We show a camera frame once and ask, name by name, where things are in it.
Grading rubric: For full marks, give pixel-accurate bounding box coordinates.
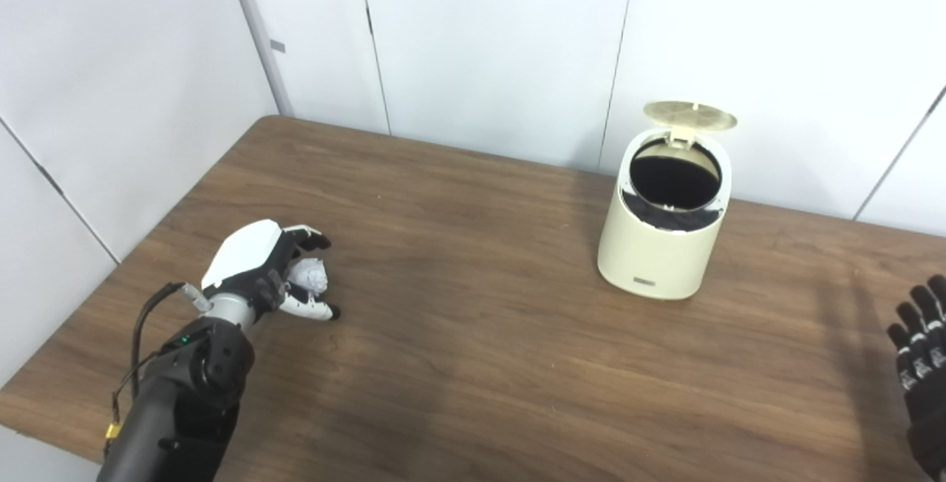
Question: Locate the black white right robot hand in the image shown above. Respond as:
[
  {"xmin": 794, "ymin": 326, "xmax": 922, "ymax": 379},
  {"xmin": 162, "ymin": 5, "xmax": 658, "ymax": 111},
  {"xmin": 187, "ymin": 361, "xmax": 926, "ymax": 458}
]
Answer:
[{"xmin": 887, "ymin": 274, "xmax": 946, "ymax": 477}]

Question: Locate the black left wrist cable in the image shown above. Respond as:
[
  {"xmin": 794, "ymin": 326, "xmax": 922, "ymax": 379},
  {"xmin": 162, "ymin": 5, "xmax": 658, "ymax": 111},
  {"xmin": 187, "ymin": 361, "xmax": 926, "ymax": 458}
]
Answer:
[{"xmin": 103, "ymin": 282, "xmax": 215, "ymax": 461}]

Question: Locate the gray wall corner trim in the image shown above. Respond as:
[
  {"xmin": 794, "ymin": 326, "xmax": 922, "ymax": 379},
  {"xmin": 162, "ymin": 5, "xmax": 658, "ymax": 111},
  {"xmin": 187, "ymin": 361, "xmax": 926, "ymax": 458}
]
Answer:
[{"xmin": 222, "ymin": 0, "xmax": 295, "ymax": 118}]

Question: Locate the cream round bin lid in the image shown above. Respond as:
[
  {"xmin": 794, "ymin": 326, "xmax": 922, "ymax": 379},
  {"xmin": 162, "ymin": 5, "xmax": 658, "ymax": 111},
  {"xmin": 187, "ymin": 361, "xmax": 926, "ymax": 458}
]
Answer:
[{"xmin": 643, "ymin": 101, "xmax": 738, "ymax": 146}]

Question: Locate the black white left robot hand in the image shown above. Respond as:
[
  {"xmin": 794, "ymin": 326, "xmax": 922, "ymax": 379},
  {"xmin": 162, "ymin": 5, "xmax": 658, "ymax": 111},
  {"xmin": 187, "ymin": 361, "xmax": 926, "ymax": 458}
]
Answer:
[{"xmin": 201, "ymin": 219, "xmax": 342, "ymax": 322}]

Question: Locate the cream-colored round bin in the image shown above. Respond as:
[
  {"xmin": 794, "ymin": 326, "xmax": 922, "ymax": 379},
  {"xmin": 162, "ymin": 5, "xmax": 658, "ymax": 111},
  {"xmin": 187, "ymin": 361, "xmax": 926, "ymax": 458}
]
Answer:
[{"xmin": 597, "ymin": 126, "xmax": 733, "ymax": 301}]

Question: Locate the white paper ball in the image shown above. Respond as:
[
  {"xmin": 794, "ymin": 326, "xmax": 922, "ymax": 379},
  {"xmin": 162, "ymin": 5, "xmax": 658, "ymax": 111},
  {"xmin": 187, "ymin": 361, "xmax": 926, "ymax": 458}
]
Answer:
[{"xmin": 287, "ymin": 257, "xmax": 329, "ymax": 298}]

